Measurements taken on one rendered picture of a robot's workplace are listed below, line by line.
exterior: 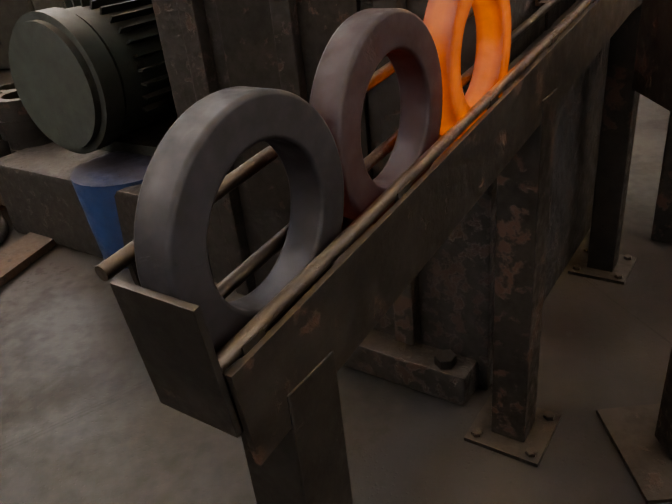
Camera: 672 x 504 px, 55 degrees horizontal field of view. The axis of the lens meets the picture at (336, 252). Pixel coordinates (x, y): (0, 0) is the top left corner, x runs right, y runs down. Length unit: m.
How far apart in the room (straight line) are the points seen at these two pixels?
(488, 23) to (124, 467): 0.95
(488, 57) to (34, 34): 1.33
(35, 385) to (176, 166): 1.20
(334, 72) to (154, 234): 0.20
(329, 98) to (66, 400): 1.09
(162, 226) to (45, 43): 1.49
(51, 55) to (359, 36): 1.39
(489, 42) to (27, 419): 1.13
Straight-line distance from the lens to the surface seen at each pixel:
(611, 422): 1.25
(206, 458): 1.23
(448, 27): 0.65
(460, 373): 1.22
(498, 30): 0.79
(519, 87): 0.78
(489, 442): 1.18
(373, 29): 0.53
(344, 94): 0.50
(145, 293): 0.40
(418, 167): 0.58
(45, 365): 1.60
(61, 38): 1.79
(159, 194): 0.38
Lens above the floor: 0.85
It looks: 29 degrees down
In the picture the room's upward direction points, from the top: 6 degrees counter-clockwise
